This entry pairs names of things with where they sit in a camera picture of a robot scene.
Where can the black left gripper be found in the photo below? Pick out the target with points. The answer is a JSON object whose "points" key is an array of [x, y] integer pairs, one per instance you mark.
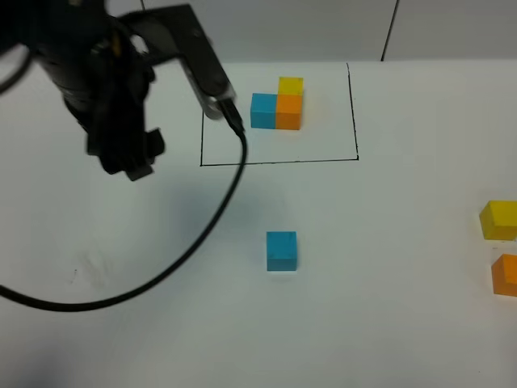
{"points": [[118, 136]]}

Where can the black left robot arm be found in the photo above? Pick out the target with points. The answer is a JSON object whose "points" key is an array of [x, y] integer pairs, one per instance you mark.
{"points": [[103, 80]]}

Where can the blue template cube block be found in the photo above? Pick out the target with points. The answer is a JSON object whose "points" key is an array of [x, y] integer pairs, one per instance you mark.
{"points": [[263, 111]]}

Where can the yellow template cube block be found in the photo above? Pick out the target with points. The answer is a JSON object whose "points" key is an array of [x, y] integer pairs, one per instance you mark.
{"points": [[291, 86]]}

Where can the orange template cube block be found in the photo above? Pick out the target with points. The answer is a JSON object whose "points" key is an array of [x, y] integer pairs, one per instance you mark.
{"points": [[288, 112]]}

